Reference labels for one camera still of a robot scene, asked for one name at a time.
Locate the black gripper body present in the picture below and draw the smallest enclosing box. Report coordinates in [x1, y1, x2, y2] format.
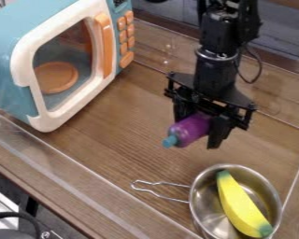
[163, 49, 258, 131]

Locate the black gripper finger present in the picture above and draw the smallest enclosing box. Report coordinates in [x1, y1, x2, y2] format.
[207, 106, 238, 149]
[174, 90, 197, 122]

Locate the purple toy eggplant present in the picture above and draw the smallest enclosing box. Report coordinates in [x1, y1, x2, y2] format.
[162, 113, 211, 148]

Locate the silver pot with wire handle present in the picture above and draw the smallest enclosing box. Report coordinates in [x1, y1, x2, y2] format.
[131, 163, 282, 239]

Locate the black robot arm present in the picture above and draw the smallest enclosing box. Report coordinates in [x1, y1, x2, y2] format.
[163, 0, 262, 149]

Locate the yellow toy vegetable piece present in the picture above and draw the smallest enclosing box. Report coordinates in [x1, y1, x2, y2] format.
[217, 170, 273, 238]

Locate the blue toy microwave oven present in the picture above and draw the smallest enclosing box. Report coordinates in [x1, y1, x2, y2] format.
[0, 0, 136, 133]

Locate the clear acrylic front barrier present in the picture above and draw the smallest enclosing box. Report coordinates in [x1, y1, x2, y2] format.
[0, 112, 199, 239]

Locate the black cable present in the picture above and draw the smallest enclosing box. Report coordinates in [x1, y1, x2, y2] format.
[234, 43, 265, 85]

